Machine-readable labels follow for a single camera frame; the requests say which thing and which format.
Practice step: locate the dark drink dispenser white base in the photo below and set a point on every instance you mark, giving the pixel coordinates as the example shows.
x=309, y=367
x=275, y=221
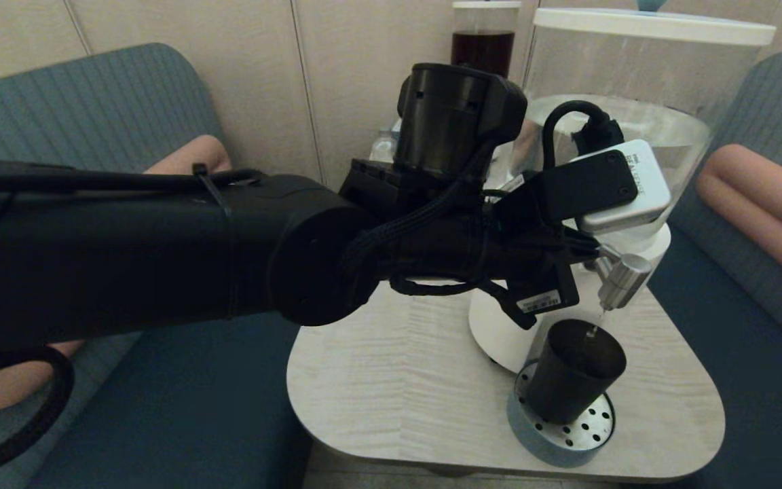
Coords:
x=482, y=51

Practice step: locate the clear glass bottle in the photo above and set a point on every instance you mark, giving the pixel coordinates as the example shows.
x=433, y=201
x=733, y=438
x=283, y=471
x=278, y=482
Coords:
x=383, y=146

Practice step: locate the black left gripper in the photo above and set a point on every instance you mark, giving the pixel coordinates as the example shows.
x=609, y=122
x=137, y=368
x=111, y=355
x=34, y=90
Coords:
x=472, y=251

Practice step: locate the blue dispenser lid knob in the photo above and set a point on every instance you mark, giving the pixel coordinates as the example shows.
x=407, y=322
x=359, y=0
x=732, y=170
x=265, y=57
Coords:
x=654, y=4

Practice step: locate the round metal drip tray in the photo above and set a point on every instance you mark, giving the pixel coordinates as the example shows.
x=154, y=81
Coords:
x=547, y=446

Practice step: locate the teal upholstered bench sofa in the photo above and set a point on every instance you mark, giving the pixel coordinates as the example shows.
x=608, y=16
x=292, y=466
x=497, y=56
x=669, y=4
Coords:
x=737, y=353
x=194, y=407

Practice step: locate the black plastic cup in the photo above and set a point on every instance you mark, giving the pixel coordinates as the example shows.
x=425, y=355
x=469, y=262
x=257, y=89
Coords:
x=567, y=380

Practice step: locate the clear water dispenser white base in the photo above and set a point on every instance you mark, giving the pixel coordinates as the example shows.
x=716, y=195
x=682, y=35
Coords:
x=649, y=68

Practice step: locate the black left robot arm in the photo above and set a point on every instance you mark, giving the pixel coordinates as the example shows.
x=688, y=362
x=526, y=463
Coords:
x=92, y=258

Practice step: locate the pink cylindrical bolster cushion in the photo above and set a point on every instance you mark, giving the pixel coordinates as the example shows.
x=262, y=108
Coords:
x=187, y=157
x=764, y=202

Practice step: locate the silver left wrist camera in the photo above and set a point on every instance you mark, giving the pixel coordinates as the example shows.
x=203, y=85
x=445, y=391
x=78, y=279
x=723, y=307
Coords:
x=628, y=204

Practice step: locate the metal dispenser tap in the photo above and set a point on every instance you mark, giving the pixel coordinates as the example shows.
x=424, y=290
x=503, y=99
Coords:
x=625, y=278

